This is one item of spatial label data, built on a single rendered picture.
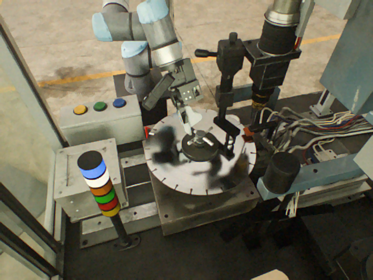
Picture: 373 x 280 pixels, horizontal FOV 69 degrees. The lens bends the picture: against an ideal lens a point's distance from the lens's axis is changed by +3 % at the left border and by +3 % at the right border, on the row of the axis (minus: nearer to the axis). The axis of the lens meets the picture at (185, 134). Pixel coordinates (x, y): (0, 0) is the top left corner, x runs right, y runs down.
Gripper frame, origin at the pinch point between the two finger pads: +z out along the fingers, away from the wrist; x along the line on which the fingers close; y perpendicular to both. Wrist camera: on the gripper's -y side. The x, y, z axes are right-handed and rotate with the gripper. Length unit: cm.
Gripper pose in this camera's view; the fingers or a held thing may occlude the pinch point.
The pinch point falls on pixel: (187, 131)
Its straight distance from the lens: 77.2
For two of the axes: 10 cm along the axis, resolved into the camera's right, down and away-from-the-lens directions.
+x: -2.1, -2.9, 9.4
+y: 9.2, -3.7, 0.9
